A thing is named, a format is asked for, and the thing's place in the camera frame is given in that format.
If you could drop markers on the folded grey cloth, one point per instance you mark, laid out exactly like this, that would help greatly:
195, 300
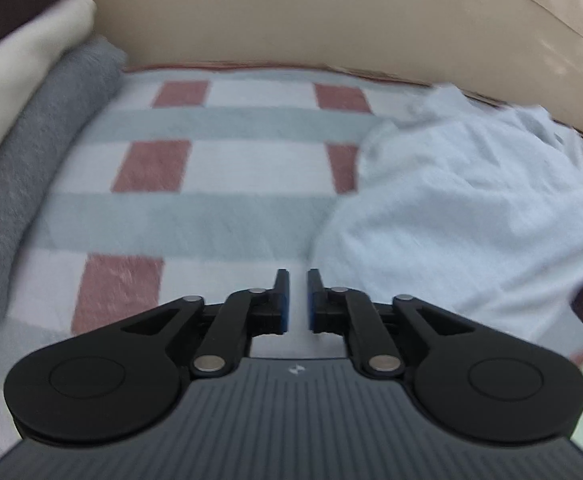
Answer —
21, 170

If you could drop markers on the folded cream cloth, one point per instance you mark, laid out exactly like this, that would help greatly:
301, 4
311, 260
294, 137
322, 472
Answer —
11, 75

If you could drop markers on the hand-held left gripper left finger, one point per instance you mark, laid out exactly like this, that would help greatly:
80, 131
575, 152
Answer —
284, 307

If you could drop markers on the beige padded headboard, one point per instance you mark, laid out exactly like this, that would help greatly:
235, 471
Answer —
321, 10

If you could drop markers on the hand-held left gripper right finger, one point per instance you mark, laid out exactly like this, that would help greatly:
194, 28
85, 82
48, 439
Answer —
312, 307

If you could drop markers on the light grey cat print t-shirt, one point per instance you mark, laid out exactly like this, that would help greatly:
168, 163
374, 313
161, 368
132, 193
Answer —
446, 210

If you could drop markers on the checked red grey white blanket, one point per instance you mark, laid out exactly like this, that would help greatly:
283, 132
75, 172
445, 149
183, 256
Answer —
221, 160

